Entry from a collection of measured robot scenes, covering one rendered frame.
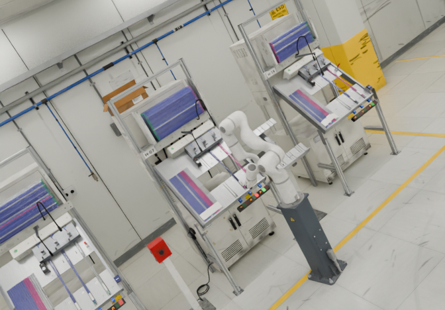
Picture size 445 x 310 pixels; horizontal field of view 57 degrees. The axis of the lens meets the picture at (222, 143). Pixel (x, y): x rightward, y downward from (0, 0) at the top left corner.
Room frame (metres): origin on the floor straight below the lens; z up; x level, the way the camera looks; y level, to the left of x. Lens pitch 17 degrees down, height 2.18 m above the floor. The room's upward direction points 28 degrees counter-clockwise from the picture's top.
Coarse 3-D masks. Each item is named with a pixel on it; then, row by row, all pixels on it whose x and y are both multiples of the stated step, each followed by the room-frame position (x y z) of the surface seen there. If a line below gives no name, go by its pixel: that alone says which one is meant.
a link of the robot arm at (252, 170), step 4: (248, 164) 2.88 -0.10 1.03; (252, 164) 2.88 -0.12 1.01; (248, 168) 2.86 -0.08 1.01; (252, 168) 2.85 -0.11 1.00; (256, 168) 2.85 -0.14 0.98; (248, 172) 2.86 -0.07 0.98; (252, 172) 2.84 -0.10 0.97; (256, 172) 2.87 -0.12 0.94; (248, 176) 2.89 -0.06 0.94; (252, 176) 2.87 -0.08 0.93
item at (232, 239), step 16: (224, 176) 3.92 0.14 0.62; (256, 208) 3.47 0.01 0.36; (192, 224) 3.29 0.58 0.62; (224, 224) 3.34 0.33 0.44; (240, 224) 3.40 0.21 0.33; (256, 224) 3.44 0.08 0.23; (272, 224) 3.50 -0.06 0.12; (224, 240) 3.32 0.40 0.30; (240, 240) 3.36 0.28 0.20; (256, 240) 3.42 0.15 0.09; (224, 256) 3.29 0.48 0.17; (240, 256) 3.34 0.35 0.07
